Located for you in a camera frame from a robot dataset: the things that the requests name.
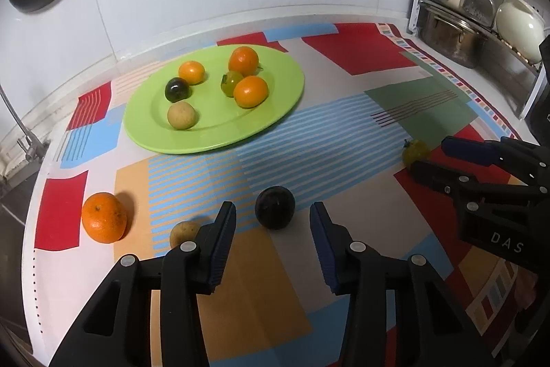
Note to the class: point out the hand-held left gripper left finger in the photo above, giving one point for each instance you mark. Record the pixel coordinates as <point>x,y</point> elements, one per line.
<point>223,240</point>

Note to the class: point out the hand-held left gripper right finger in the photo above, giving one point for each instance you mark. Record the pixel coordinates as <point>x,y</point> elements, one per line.
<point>322,248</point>

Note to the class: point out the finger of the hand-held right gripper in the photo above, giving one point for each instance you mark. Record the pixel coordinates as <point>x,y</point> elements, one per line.
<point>438,175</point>
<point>468,150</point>

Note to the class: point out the green tomato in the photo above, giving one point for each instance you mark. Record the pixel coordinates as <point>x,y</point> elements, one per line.
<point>417,152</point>
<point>230,85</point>

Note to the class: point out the dark plum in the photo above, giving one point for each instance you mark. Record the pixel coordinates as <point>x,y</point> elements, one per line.
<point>275,207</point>
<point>177,89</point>

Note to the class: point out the small tan round fruit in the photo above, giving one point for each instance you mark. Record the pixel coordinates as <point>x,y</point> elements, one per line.
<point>182,115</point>
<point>182,233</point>

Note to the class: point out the green plate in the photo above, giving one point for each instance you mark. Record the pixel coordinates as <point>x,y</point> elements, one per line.
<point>266,115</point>

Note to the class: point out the large orange with stem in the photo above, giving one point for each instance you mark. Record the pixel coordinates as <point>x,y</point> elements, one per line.
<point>243,60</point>

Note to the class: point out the colourful patchwork tablecloth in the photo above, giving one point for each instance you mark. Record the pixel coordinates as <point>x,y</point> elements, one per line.
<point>386,113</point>

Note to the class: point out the large steel pot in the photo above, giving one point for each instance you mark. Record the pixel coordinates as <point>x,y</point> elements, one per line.
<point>451,36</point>

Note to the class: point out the white ceramic jug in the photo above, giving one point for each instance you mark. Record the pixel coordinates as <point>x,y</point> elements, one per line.
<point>520,27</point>

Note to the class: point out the white dish rack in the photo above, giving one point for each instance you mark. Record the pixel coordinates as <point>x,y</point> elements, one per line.
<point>414,6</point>

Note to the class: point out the slender chrome faucet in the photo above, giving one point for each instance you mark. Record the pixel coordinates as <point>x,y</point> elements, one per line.
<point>30,143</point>

